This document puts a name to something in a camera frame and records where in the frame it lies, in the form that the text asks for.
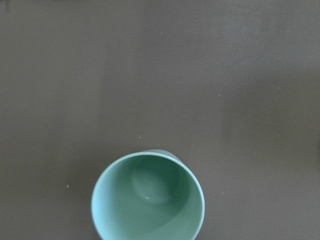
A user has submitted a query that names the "green cup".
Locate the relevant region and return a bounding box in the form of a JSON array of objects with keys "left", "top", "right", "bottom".
[{"left": 91, "top": 149, "right": 205, "bottom": 240}]

